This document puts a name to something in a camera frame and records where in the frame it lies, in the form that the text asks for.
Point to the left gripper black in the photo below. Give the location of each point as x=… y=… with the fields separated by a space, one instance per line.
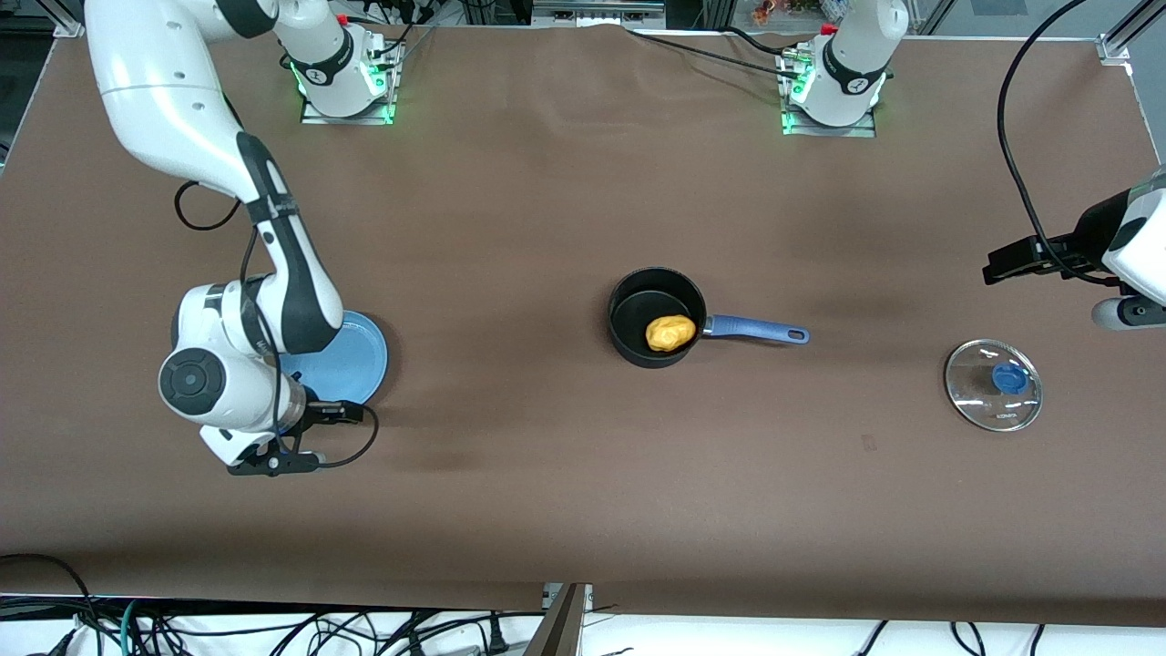
x=1089 y=230

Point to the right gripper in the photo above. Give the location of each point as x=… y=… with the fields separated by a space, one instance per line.
x=321 y=413

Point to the glass lid with blue knob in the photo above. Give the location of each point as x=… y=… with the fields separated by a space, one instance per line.
x=975 y=392

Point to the yellow potato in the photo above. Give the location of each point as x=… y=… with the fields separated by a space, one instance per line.
x=671 y=333

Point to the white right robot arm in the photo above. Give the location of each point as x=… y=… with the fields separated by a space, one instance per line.
x=164 y=100

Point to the blue round plate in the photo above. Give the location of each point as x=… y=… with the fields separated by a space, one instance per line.
x=351 y=364

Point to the black power plug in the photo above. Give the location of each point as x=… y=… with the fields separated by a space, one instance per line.
x=497 y=635

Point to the brown table cover mat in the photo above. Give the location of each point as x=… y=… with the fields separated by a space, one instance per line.
x=547 y=182

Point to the grey electronics box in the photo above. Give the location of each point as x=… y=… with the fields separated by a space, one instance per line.
x=597 y=11

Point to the aluminium frame profile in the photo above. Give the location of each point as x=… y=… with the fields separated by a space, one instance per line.
x=1119 y=41
x=69 y=23

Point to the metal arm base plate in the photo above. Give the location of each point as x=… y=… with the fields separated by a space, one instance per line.
x=346 y=117
x=829 y=130

